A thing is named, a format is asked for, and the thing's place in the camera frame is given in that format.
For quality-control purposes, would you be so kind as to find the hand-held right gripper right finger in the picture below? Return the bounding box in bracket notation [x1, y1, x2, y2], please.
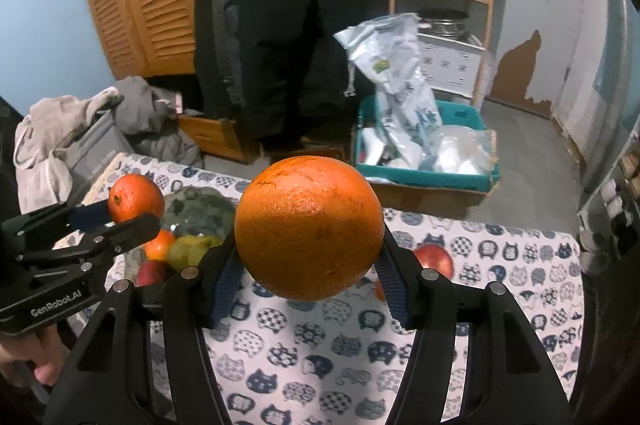
[372, 217, 573, 425]

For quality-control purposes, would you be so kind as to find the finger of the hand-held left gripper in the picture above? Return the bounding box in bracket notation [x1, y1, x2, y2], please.
[0, 199, 113, 242]
[77, 212, 162, 257]

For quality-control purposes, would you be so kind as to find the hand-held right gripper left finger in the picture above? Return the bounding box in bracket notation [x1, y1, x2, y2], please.
[42, 231, 246, 425]

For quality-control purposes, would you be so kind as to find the small orange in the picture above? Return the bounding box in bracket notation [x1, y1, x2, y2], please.
[108, 175, 166, 225]

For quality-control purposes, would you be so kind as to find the reddish tangerine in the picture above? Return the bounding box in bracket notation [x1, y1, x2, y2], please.
[144, 230, 177, 262]

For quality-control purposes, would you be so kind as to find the dark red apple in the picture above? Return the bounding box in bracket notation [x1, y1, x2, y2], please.
[136, 260, 171, 289]

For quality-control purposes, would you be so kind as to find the yellow-green mango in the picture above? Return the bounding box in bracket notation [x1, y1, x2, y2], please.
[166, 234, 224, 271]

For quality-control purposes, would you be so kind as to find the green glass bowl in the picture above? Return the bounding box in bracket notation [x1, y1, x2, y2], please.
[112, 186, 239, 291]

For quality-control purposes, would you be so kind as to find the large orange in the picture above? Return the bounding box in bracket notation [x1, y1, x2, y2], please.
[234, 156, 386, 303]

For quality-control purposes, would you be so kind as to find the person's left hand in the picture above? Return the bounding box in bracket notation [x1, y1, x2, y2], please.
[0, 329, 69, 386]

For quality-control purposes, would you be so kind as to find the bright red apple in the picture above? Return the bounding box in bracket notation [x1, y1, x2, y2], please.
[412, 244, 455, 281]

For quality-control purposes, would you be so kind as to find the beige garment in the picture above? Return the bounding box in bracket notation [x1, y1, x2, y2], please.
[14, 87, 124, 212]

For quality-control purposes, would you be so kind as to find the grey bag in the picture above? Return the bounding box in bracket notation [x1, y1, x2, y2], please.
[62, 110, 136, 200]

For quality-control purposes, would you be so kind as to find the cat print tablecloth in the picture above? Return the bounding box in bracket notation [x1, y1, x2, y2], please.
[52, 152, 586, 425]

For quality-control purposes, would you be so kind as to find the cardboard box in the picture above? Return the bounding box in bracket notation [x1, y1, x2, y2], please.
[350, 127, 501, 221]

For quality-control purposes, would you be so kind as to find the grey jacket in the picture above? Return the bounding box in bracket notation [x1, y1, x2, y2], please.
[114, 76, 204, 168]

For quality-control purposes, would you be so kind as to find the wooden drawer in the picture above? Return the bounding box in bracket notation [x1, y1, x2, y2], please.
[177, 114, 256, 164]

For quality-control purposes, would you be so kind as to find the clear plastic bag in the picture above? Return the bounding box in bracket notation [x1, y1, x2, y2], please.
[422, 125, 496, 176]

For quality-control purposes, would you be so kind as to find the teal plastic crate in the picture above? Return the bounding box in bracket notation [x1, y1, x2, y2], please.
[354, 95, 501, 194]

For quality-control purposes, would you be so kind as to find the printed white plastic bag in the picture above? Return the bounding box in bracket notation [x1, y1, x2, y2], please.
[333, 13, 444, 168]

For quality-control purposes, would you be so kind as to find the white shelf with jars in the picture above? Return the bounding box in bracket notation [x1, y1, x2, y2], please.
[575, 115, 640, 267]

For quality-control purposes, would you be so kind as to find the white patterned cabinet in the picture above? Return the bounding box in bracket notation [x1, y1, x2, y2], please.
[416, 32, 489, 98]

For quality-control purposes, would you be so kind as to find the black hanging jacket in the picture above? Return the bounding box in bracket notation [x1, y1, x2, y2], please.
[192, 0, 391, 152]

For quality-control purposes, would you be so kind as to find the metal steamer pot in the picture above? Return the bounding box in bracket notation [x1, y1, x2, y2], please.
[417, 8, 471, 37]

